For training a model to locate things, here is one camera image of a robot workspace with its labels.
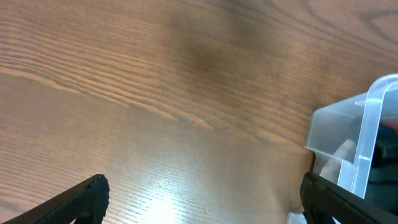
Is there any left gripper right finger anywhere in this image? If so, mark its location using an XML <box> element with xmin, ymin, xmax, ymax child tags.
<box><xmin>300</xmin><ymin>172</ymin><xmax>397</xmax><ymax>224</ymax></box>

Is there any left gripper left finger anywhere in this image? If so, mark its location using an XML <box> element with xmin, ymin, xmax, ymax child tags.
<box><xmin>4</xmin><ymin>174</ymin><xmax>110</xmax><ymax>224</ymax></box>

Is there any black garment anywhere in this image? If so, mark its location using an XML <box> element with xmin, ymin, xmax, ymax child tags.
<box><xmin>365</xmin><ymin>124</ymin><xmax>397</xmax><ymax>215</ymax></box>

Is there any red plaid flannel shirt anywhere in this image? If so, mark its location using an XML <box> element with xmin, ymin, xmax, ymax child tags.
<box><xmin>381</xmin><ymin>121</ymin><xmax>398</xmax><ymax>131</ymax></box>

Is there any clear plastic storage bin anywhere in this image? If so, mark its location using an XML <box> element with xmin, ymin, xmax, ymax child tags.
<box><xmin>287</xmin><ymin>74</ymin><xmax>397</xmax><ymax>224</ymax></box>

